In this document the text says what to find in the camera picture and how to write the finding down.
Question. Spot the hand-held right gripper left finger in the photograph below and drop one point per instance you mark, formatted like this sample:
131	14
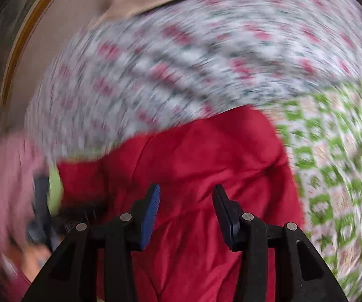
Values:
151	214

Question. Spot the floral print quilt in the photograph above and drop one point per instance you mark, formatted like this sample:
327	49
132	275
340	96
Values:
168	78

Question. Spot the red quilted jacket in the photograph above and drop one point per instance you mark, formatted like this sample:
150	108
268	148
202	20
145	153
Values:
199	151

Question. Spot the green cartoon print blanket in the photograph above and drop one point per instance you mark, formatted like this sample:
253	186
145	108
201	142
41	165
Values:
335	163

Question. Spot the pink blanket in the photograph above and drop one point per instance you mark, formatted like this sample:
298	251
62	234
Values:
1	188

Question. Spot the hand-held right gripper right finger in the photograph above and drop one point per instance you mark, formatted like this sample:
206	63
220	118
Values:
226	217

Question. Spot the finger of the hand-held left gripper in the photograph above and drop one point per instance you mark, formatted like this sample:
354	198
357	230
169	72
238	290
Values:
74	217

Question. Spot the gold-edged wooden frame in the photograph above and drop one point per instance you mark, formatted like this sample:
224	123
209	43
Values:
20	53

